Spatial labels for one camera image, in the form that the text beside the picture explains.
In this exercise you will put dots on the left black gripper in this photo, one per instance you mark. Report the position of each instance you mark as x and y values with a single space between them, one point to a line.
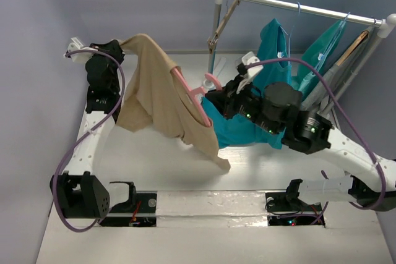
112 47

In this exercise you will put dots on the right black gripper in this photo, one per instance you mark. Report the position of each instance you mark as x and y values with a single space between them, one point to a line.
223 99

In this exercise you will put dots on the pink plastic hanger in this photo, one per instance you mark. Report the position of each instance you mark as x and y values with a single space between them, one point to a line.
193 93

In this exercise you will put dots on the beige t shirt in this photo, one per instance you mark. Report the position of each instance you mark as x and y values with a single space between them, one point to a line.
156 96

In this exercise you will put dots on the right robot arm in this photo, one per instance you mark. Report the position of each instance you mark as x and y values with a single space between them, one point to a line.
369 180

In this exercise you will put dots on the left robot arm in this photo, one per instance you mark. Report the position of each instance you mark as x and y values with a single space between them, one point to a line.
77 191

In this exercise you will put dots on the beige clip hanger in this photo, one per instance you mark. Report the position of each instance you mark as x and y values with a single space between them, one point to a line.
220 24

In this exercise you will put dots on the light green t shirt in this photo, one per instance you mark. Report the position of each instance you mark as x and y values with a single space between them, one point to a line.
316 55

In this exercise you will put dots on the wooden hanger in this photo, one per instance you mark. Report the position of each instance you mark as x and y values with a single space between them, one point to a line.
362 36

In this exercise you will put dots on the grey garment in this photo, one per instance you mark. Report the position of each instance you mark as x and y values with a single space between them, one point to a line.
333 76

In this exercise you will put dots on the silver clothes rack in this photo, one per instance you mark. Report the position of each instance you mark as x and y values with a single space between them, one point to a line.
384 26

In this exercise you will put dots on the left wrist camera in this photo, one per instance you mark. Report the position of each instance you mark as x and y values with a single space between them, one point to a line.
75 45

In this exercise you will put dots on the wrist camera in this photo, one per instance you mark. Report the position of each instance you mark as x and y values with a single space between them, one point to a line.
75 45
248 72

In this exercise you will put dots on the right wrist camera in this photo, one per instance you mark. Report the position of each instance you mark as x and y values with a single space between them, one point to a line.
248 72

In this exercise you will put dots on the blue wire hanger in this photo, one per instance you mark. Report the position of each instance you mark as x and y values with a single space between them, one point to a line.
331 40
286 36

